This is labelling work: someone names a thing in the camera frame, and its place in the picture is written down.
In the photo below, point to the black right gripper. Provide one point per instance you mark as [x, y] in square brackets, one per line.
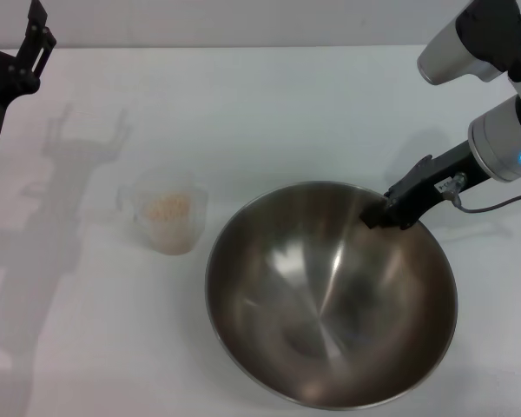
[458, 167]

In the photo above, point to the large stainless steel bowl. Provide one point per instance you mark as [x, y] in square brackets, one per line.
[330, 304]

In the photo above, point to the clear plastic measuring cup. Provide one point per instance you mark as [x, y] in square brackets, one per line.
[132, 204]

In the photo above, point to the white rice grains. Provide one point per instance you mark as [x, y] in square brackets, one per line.
[169, 213]

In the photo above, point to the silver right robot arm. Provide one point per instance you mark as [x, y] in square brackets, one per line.
[499, 134]

